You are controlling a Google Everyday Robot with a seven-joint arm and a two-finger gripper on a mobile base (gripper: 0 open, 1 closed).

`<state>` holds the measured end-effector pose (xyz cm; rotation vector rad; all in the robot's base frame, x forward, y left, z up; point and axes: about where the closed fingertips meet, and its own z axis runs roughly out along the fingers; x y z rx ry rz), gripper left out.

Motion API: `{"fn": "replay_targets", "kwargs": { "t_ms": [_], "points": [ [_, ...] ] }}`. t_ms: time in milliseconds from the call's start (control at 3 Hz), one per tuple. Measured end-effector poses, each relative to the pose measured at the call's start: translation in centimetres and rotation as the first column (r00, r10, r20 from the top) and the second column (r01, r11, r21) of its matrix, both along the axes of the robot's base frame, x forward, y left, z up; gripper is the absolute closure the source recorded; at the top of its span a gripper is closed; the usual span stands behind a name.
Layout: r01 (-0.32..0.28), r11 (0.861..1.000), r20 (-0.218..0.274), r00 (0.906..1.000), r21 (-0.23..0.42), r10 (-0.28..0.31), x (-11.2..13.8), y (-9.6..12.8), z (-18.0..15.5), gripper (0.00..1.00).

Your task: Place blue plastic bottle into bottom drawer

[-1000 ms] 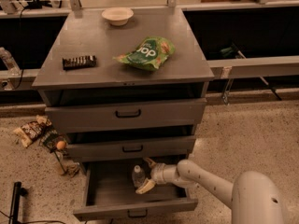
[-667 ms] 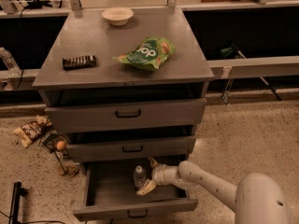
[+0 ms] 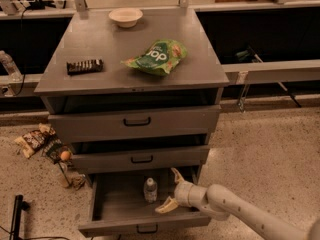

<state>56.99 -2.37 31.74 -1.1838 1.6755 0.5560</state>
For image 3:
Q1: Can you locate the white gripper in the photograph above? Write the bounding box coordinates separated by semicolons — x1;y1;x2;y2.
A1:
155;167;207;214

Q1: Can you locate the clear plastic water bottle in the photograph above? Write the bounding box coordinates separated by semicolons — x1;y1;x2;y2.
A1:
143;178;158;203

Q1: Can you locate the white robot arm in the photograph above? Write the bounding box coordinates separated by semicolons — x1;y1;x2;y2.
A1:
155;168;320;240

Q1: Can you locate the grey middle drawer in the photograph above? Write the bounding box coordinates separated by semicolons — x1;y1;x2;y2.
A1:
72;145;209;174

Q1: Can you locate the grey drawer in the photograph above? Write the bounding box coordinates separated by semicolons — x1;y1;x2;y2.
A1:
72;145;209;174
49;105;221;143
79;168;210;237

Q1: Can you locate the grey bottom drawer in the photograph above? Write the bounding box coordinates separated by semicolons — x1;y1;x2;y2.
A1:
79;168;210;237

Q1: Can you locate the grey drawer cabinet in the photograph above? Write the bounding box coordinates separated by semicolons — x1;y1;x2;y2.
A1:
35;9;228;177

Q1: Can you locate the grey top drawer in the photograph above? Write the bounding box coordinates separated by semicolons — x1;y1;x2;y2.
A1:
49;105;221;143

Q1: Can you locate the clear bottle at left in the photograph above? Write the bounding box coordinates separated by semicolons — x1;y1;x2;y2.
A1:
0;50;22;82

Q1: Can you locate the orange ball on floor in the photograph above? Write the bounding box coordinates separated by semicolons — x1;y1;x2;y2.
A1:
60;151;71;161

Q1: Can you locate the clear cup on floor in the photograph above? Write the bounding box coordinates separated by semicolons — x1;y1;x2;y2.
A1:
51;163;70;188

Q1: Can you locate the dark green bag on floor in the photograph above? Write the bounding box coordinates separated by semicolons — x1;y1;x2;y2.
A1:
41;138;69;164

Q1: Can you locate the green chip bag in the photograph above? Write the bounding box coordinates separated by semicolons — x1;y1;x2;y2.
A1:
122;39;187;76

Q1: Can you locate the brown snack bag on floor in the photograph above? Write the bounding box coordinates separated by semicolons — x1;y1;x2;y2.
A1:
14;123;55;158

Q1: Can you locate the black stand on floor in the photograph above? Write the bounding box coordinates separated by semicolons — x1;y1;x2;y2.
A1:
9;195;30;240

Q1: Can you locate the white paper bowl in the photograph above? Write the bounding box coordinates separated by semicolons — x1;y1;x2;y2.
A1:
109;8;143;28

